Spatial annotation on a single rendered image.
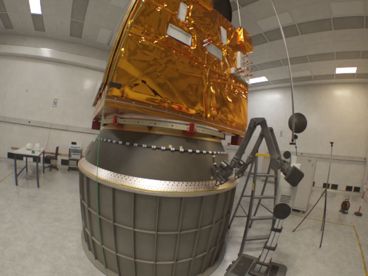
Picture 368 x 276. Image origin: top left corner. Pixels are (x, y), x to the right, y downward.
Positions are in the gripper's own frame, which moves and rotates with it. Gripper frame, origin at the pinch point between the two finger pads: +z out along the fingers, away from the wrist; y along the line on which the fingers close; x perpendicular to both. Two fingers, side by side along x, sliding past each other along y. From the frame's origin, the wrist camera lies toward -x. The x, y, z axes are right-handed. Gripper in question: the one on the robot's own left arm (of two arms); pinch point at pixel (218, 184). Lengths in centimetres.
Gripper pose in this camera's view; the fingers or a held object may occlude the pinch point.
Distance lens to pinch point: 139.8
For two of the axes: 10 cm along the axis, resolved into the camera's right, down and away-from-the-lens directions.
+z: -4.7, 8.3, 3.0
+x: 6.0, 5.5, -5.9
